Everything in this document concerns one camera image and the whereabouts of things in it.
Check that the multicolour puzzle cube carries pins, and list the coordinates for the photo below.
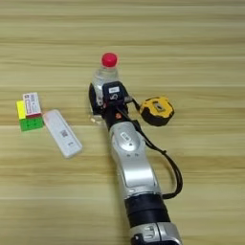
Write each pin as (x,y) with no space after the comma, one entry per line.
(31,123)

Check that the clear bottle with red cap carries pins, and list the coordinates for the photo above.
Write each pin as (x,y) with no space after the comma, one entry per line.
(109,60)

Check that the yellow black tape measure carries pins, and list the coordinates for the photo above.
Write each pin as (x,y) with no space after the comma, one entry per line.
(157,110)

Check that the small white pink box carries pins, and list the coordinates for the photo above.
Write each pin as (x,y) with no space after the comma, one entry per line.
(32,103)

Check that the white rectangular device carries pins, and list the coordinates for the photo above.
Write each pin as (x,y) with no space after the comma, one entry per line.
(62,133)

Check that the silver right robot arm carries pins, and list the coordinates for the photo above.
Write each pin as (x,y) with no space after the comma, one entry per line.
(134,159)

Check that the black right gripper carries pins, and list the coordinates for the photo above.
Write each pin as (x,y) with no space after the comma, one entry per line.
(114,115)

